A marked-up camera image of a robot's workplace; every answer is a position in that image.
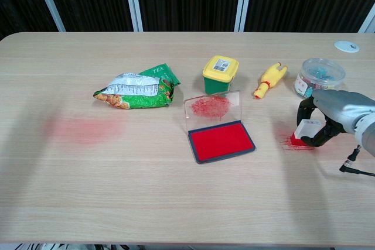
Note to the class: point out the red ink pad clear lid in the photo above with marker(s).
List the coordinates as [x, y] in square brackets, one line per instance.
[220, 141]

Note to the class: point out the green box yellow lid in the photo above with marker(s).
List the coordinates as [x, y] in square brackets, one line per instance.
[219, 77]

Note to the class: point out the clear jar of binder clips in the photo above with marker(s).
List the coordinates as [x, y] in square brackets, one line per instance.
[319, 77]

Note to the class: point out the green tea packet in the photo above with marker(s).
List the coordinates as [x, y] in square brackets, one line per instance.
[164, 73]

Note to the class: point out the white stamp with red base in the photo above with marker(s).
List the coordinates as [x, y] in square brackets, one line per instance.
[306, 128]

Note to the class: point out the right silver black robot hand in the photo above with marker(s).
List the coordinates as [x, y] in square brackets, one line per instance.
[337, 106]

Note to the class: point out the yellow rubber chicken toy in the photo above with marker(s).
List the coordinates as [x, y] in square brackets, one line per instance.
[269, 80]

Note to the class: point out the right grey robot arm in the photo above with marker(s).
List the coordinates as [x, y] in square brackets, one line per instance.
[367, 136]

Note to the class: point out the green silver snack bag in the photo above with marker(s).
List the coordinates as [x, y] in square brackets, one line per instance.
[132, 93]

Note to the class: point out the white partition post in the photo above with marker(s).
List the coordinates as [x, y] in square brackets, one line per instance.
[48, 1]
[368, 24]
[133, 1]
[243, 1]

